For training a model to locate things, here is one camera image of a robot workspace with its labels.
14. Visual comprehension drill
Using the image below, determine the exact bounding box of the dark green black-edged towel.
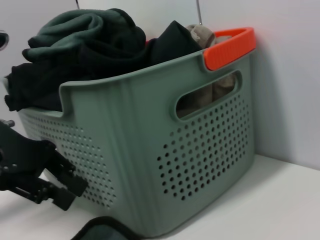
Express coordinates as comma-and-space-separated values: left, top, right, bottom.
71, 216, 142, 240

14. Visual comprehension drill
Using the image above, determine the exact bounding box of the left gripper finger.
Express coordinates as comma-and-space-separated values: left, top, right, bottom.
42, 145, 89, 198
9, 175, 76, 212

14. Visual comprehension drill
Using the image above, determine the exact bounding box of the black cloth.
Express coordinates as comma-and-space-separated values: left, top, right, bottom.
4, 44, 156, 112
148, 20, 204, 68

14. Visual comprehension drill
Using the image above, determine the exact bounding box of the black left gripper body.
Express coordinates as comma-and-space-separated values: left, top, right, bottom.
0, 119, 58, 193

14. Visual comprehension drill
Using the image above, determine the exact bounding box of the grey-green perforated storage box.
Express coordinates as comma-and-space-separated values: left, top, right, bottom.
16, 48, 255, 237

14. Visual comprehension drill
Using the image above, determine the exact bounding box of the beige cloth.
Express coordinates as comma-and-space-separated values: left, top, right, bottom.
176, 23, 240, 120

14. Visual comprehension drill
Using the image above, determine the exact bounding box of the orange box handle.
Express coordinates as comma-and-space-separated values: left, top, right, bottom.
203, 26, 257, 71

